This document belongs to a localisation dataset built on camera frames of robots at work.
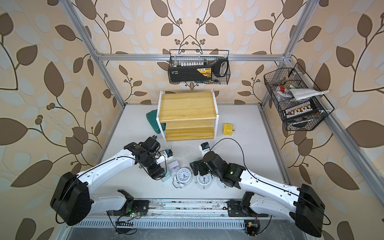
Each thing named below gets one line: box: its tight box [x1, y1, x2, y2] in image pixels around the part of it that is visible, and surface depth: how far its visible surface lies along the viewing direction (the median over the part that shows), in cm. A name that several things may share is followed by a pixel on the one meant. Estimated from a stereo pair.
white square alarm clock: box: [168, 160, 180, 175], surface depth 86 cm
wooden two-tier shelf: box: [156, 88, 220, 143], surface depth 78 cm
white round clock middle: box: [195, 173, 212, 190], surface depth 81 cm
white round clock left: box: [172, 167, 193, 189], surface depth 83 cm
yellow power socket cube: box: [222, 123, 234, 136], surface depth 101 cm
